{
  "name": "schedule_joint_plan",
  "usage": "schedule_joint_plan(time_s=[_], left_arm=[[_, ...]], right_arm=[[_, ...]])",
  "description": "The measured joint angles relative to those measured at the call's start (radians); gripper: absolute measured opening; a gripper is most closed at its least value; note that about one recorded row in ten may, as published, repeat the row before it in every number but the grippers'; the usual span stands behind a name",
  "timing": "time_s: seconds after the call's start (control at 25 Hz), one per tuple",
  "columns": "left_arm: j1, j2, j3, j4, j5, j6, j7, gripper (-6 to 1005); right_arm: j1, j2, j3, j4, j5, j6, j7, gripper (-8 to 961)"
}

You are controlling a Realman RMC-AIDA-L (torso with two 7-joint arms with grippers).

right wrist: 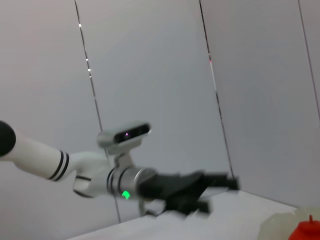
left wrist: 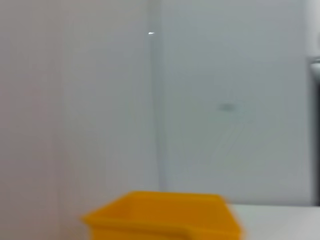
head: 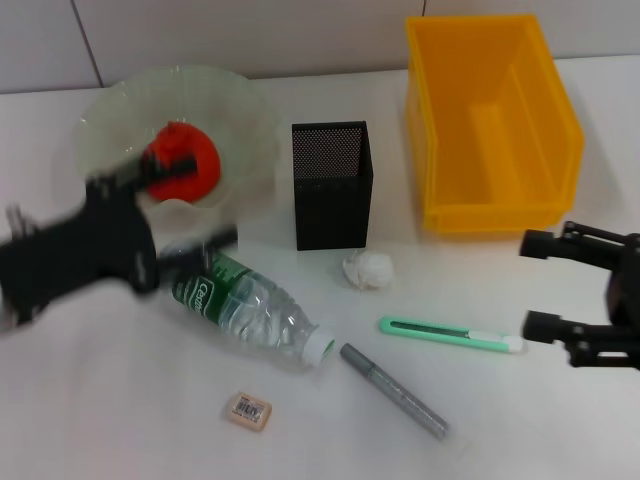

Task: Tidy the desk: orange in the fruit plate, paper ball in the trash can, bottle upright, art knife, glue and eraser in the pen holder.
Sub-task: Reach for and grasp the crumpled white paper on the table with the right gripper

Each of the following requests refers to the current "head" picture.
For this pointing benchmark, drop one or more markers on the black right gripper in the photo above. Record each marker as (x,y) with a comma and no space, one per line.
(627,290)

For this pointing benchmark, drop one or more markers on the red-orange toy orange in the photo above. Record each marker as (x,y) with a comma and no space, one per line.
(195,187)

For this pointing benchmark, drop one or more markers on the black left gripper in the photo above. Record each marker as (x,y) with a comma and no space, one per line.
(75,250)

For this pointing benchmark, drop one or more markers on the black mesh pen holder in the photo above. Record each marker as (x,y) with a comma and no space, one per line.
(330,215)

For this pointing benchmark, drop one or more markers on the yellow plastic bin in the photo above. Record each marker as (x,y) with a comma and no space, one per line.
(500,150)

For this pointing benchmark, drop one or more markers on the mint green utility knife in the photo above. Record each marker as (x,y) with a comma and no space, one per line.
(435,330)

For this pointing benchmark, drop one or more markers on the beige eraser with barcode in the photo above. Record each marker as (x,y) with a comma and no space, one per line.
(248,411)

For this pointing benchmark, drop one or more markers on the white paper ball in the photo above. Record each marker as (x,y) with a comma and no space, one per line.
(370,270)

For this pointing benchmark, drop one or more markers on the grey glitter marker pen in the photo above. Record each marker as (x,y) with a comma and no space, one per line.
(395,392)

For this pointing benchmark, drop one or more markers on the green glass fruit plate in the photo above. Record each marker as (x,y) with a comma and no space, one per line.
(235,125)

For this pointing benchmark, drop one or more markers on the clear green-label water bottle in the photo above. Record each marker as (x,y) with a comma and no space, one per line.
(260,310)

